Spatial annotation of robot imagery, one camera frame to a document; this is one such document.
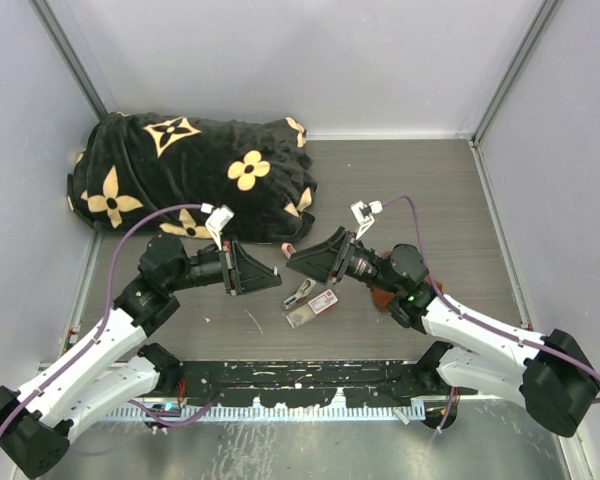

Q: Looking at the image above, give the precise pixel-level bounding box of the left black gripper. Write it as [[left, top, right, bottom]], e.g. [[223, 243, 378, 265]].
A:
[[167, 234, 282, 295]]

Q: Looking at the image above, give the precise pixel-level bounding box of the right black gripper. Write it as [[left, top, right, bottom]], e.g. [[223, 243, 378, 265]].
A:
[[287, 226, 401, 294]]

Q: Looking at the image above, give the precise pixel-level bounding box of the red white staple box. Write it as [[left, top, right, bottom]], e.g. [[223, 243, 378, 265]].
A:
[[285, 289, 338, 329]]

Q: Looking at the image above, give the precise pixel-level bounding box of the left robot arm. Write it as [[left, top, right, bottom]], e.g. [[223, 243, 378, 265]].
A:
[[0, 235, 282, 479]]

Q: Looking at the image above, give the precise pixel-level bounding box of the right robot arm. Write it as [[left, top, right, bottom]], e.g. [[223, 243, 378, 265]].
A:
[[287, 228, 600, 438]]

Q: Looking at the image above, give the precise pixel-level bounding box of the brown cloth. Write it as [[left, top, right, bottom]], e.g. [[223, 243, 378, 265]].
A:
[[370, 276, 445, 312]]

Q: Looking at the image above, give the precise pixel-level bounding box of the black floral plush blanket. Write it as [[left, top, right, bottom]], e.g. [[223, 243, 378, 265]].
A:
[[66, 112, 317, 244]]

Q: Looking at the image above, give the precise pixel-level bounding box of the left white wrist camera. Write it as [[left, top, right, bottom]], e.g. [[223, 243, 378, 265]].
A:
[[201, 203, 234, 249]]

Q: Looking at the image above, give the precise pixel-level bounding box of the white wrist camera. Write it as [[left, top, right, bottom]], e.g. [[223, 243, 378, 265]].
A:
[[350, 200, 383, 240], [201, 203, 234, 249]]

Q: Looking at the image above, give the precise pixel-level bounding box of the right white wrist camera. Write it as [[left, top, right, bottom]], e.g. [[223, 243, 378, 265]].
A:
[[350, 200, 383, 240]]

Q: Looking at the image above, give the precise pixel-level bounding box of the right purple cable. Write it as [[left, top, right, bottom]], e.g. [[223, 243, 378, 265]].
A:
[[379, 195, 600, 441]]

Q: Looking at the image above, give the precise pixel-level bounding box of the purple cable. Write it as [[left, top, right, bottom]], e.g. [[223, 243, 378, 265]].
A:
[[379, 195, 600, 441], [0, 202, 211, 479]]

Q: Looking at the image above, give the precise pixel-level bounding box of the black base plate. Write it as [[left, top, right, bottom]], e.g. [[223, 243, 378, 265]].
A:
[[146, 360, 451, 408]]

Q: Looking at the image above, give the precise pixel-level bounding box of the white slotted cable duct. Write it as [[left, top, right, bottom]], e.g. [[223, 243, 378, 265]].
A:
[[102, 402, 426, 422]]

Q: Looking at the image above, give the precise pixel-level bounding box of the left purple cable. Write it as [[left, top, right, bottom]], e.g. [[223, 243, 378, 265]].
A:
[[0, 202, 211, 479]]

